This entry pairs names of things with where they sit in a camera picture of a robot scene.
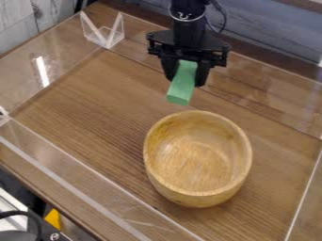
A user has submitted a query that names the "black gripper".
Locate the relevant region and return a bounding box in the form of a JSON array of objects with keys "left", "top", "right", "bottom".
[{"left": 146, "top": 22, "right": 232, "bottom": 87}]

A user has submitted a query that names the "green rectangular block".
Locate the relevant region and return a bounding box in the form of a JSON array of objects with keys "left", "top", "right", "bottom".
[{"left": 166, "top": 60, "right": 198, "bottom": 105}]

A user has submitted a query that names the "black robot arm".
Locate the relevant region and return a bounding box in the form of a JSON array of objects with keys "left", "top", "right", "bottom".
[{"left": 146, "top": 0, "right": 232, "bottom": 87}]

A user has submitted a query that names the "brown wooden bowl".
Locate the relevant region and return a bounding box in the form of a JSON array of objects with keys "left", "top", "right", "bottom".
[{"left": 144, "top": 110, "right": 253, "bottom": 208}]

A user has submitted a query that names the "yellow label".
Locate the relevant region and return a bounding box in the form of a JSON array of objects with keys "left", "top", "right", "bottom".
[{"left": 45, "top": 209, "right": 62, "bottom": 230}]

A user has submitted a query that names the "clear acrylic corner bracket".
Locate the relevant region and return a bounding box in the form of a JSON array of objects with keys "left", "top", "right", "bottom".
[{"left": 79, "top": 12, "right": 125, "bottom": 49}]

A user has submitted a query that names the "clear acrylic tray wall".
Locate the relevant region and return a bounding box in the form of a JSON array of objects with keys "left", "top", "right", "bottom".
[{"left": 0, "top": 106, "right": 204, "bottom": 241}]

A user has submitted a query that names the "black cable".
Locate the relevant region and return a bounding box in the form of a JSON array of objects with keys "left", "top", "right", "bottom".
[{"left": 0, "top": 210, "right": 46, "bottom": 241}]

